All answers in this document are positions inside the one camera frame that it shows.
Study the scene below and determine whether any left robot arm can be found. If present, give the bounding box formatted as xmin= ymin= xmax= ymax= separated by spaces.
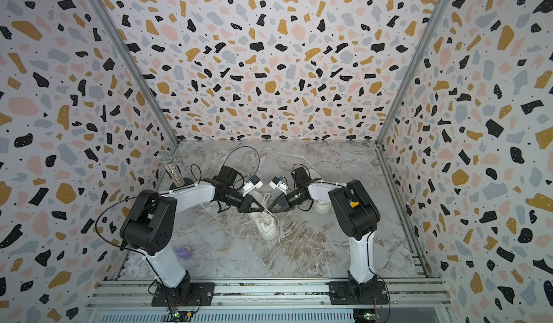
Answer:
xmin=120 ymin=166 xmax=264 ymax=288

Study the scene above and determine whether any white sneaker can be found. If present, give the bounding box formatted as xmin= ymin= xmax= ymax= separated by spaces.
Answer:
xmin=248 ymin=190 xmax=279 ymax=241
xmin=313 ymin=200 xmax=332 ymax=214

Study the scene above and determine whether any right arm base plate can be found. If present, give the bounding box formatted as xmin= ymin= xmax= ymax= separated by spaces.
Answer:
xmin=328 ymin=279 xmax=390 ymax=305

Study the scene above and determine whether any aluminium corner post left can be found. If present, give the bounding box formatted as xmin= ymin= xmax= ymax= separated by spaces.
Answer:
xmin=86 ymin=0 xmax=179 ymax=147

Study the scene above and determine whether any aluminium corner post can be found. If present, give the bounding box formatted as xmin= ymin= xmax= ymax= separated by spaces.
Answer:
xmin=375 ymin=0 xmax=450 ymax=147
xmin=86 ymin=0 xmax=179 ymax=147

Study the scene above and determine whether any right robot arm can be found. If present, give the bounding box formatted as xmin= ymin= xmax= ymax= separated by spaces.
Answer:
xmin=269 ymin=167 xmax=381 ymax=296

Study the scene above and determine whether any aluminium front rail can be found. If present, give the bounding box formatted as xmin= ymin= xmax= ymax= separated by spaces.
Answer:
xmin=85 ymin=278 xmax=452 ymax=313

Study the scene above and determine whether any aluminium corner post right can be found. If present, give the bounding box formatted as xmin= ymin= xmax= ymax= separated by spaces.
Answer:
xmin=375 ymin=0 xmax=450 ymax=147

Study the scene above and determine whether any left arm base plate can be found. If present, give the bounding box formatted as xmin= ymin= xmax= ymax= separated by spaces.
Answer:
xmin=151 ymin=282 xmax=215 ymax=307

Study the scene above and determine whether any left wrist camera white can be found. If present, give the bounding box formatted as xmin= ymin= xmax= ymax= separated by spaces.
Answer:
xmin=242 ymin=175 xmax=263 ymax=196

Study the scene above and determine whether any purple small object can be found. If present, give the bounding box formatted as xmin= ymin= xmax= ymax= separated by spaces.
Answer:
xmin=173 ymin=246 xmax=193 ymax=261

